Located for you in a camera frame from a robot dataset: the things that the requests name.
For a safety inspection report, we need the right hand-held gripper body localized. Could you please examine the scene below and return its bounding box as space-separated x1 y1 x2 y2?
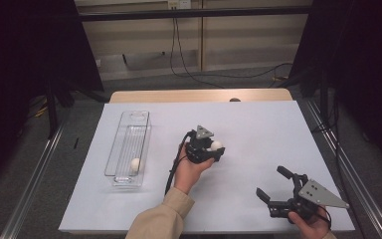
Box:
268 172 350 221

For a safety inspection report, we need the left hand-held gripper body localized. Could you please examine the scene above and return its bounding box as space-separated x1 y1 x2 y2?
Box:
184 124 215 164

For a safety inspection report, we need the clear plastic bin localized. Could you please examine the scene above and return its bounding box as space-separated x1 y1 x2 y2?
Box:
103 110 152 187

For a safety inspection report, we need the person's left hand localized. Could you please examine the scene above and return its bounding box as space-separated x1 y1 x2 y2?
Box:
173 142 216 195

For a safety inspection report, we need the person's right hand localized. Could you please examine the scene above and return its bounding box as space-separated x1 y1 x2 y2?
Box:
287 205 332 239

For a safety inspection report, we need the white table mat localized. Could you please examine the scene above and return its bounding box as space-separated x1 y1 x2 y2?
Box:
58 100 356 233

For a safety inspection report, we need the wooden table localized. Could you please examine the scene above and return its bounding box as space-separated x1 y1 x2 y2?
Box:
108 88 293 104

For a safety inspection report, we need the black stand leg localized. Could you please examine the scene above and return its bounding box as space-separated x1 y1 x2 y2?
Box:
45 79 60 139
319 71 331 128

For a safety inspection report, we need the black curtain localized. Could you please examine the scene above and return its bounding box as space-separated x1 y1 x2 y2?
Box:
0 0 105 193
289 0 382 177

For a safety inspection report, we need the black metal crossbar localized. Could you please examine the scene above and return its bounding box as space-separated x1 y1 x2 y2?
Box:
79 5 312 22

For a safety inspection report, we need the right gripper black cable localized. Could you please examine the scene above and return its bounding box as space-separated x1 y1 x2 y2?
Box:
315 204 333 230

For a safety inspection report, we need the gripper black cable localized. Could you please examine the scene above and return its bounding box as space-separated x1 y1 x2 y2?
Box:
164 129 197 196
315 204 333 230

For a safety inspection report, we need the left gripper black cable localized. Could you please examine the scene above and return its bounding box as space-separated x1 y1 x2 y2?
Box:
164 129 197 196

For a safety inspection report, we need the aluminium floor rail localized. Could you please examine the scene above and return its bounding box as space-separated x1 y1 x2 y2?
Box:
306 99 382 239
0 122 65 239

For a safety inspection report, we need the black power cable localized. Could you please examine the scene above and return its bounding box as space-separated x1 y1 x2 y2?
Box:
169 9 227 90
173 9 294 80

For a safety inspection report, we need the white wall socket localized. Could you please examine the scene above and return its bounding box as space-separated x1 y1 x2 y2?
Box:
167 0 192 10

